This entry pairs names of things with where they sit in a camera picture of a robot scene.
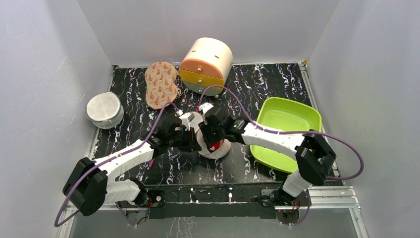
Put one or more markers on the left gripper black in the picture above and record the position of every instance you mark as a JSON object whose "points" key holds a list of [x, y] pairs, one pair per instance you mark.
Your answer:
{"points": [[192, 145]]}

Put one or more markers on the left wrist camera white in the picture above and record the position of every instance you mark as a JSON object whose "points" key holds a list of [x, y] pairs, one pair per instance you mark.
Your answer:
{"points": [[191, 120]]}

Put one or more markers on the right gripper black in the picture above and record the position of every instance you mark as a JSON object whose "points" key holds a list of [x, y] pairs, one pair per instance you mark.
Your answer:
{"points": [[207, 134]]}

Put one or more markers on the aluminium frame rail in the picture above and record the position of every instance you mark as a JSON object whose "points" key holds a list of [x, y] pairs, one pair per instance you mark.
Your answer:
{"points": [[333, 197]]}

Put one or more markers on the red bra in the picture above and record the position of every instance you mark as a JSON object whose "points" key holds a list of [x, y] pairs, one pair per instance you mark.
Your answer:
{"points": [[215, 146]]}

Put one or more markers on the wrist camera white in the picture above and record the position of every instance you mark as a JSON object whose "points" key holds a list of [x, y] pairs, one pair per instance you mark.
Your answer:
{"points": [[204, 108], [191, 120]]}

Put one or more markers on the peach patterned fabric pouch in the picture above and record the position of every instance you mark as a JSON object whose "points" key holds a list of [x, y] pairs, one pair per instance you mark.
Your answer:
{"points": [[161, 88]]}

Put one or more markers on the pink white marker pen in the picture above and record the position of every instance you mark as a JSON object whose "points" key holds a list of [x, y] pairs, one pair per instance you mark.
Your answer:
{"points": [[151, 163]]}

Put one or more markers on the white mesh laundry bag beige zipper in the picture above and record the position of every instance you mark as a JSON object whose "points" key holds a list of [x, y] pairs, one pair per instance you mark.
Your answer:
{"points": [[221, 152]]}

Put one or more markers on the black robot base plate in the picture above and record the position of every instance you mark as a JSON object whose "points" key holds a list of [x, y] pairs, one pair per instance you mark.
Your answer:
{"points": [[210, 200]]}

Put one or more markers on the white mesh laundry bag grey trim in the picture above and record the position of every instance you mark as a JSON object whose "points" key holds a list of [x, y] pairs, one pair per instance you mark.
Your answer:
{"points": [[105, 110]]}

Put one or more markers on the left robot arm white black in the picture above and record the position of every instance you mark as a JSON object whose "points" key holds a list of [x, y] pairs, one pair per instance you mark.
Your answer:
{"points": [[94, 183]]}

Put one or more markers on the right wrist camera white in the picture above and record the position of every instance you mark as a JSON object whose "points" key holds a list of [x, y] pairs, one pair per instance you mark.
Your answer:
{"points": [[204, 108]]}

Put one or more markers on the round drawer cabinet orange yellow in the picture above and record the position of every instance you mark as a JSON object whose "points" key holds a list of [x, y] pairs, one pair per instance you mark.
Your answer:
{"points": [[206, 66]]}

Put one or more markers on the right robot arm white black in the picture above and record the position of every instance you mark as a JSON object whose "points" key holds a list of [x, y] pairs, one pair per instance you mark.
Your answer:
{"points": [[309, 149]]}

